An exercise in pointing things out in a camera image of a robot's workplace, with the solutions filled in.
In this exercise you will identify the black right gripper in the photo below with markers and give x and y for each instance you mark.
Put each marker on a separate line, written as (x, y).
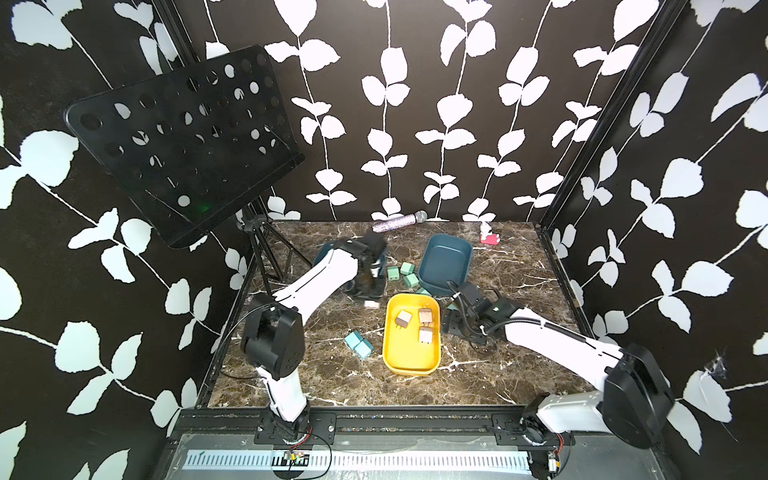
(449, 320)

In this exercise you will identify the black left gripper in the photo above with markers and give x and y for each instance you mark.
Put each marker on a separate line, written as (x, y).
(378, 293)

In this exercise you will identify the beige plug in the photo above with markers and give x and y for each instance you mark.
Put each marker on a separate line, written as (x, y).
(426, 335)
(426, 317)
(403, 319)

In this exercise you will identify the blue teal plug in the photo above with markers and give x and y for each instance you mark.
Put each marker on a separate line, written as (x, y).
(353, 339)
(364, 349)

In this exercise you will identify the teal storage box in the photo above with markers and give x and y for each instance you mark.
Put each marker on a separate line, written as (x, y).
(446, 259)
(323, 252)

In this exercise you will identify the yellow storage box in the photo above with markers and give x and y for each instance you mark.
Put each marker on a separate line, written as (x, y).
(402, 352)

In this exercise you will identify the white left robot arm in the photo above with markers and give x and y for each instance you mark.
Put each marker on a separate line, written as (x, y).
(273, 339)

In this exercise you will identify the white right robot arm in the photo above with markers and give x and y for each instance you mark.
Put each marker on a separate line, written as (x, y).
(630, 399)

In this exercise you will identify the pink white small box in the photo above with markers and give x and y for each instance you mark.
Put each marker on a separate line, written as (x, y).
(488, 237)

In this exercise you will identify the black music stand tripod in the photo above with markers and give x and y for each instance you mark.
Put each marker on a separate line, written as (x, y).
(259, 227)

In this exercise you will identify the black perforated music stand desk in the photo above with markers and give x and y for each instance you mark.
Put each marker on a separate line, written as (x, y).
(193, 146)

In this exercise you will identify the black front rail frame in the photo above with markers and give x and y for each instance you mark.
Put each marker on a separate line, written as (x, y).
(433, 442)

